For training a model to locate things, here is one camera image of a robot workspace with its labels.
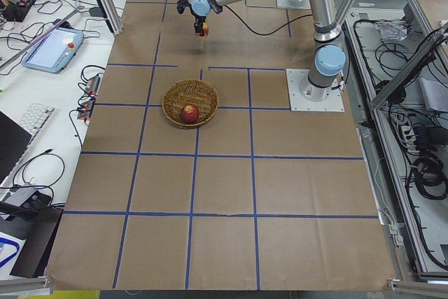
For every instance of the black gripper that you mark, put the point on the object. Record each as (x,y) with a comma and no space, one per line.
(199,19)

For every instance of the red yellow apple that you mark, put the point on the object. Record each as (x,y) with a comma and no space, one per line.
(204,31)

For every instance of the woven wicker basket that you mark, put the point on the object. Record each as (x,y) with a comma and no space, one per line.
(191,91)

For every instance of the dark red apple in basket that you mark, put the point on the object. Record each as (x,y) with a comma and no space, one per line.
(190,114)

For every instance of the blue teach pendant tablet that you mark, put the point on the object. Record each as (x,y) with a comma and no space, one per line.
(53,54)

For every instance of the white keyboard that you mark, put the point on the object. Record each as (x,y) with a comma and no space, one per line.
(34,120)

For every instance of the black laptop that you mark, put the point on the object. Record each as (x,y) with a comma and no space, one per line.
(14,143)

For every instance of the black box on desk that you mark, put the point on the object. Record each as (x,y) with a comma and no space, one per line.
(34,255)

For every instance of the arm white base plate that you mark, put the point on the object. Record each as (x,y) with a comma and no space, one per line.
(293,4)
(315,103)

